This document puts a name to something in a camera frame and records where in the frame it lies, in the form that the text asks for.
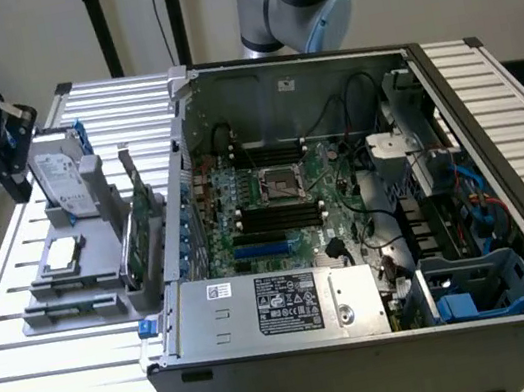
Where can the green RAM stick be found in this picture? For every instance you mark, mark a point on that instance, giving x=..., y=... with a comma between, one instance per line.
x=66, y=309

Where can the black RAM slot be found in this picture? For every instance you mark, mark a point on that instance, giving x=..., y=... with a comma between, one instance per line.
x=281, y=226
x=279, y=213
x=270, y=162
x=268, y=152
x=267, y=146
x=269, y=157
x=278, y=207
x=280, y=220

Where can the long black expansion slot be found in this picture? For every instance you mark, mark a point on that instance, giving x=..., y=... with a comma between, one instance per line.
x=259, y=238

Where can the short black expansion slot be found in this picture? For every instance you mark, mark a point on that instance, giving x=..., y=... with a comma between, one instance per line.
x=254, y=265

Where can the blue expansion slot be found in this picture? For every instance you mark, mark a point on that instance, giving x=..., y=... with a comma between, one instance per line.
x=260, y=251

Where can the silver hard disk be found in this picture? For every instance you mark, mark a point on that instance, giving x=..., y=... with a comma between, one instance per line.
x=59, y=183

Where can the black table corner cap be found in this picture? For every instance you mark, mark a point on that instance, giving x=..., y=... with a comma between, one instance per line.
x=63, y=88
x=473, y=42

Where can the silver CPU chip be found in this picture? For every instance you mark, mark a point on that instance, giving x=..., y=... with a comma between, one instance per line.
x=65, y=255

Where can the grey parts rack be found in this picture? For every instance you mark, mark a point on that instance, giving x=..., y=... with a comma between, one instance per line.
x=98, y=245

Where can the thick black stand pole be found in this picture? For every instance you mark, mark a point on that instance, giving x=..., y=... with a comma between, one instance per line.
x=100, y=26

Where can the green graphics card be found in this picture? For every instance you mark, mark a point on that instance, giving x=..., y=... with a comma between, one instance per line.
x=141, y=227

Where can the grey case corner latch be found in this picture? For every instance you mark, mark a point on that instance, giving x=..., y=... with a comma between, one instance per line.
x=178, y=83

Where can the blue case latch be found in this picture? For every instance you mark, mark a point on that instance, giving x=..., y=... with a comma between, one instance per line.
x=146, y=326

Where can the CPU socket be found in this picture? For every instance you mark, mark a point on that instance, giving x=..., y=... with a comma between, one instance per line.
x=281, y=182

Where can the silver power supply unit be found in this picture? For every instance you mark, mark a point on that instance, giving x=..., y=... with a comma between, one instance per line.
x=243, y=321

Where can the round coin battery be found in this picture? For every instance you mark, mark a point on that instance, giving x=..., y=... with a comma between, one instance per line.
x=333, y=153

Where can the green motherboard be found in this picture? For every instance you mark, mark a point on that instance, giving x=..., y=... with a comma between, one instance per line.
x=337, y=193

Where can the black chipset heatsink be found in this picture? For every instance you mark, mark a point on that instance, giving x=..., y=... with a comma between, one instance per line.
x=338, y=248

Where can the grey metal drive cage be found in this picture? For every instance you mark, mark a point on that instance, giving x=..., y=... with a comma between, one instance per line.
x=409, y=139

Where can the open black PC case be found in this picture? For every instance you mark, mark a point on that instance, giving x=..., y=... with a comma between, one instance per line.
x=354, y=372

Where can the blue grey disk bay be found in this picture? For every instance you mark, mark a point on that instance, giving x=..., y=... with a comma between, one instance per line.
x=481, y=286

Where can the blue disk bracket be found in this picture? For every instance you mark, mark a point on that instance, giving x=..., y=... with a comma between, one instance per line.
x=82, y=139

